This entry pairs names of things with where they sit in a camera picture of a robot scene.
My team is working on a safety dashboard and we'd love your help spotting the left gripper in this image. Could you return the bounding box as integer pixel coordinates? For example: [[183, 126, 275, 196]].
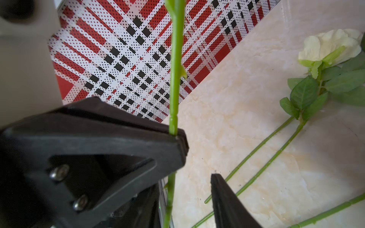
[[1, 97, 189, 228]]

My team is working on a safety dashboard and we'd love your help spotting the white rose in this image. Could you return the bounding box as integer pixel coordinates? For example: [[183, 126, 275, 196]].
[[197, 29, 365, 226], [162, 0, 187, 228]]

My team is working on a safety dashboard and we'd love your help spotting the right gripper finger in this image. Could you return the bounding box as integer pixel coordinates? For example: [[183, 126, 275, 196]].
[[211, 174, 261, 228]]

